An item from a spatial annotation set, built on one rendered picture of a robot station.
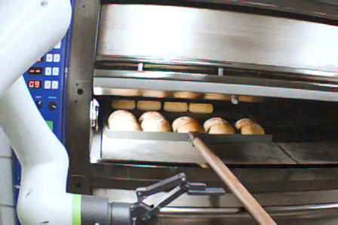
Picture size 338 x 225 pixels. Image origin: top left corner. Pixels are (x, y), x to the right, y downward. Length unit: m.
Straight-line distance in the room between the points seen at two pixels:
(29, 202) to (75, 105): 0.60
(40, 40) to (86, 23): 0.87
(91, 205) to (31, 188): 0.13
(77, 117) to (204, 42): 0.39
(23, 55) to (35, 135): 0.39
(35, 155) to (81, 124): 0.54
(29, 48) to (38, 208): 0.43
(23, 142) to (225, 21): 0.78
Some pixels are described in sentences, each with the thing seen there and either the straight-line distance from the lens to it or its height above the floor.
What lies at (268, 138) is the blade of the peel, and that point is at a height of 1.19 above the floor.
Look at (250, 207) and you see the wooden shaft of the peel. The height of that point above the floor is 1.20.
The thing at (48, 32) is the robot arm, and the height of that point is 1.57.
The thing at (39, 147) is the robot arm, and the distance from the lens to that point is 1.25.
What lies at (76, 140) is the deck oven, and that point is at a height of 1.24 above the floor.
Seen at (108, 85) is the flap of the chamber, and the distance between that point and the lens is 1.62.
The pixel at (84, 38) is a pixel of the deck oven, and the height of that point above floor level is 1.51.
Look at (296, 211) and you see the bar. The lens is 1.52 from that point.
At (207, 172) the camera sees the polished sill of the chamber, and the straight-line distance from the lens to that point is 1.83.
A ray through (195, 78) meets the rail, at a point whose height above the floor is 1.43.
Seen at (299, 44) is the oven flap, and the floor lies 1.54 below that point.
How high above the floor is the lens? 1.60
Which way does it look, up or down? 9 degrees down
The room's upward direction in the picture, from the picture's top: 4 degrees clockwise
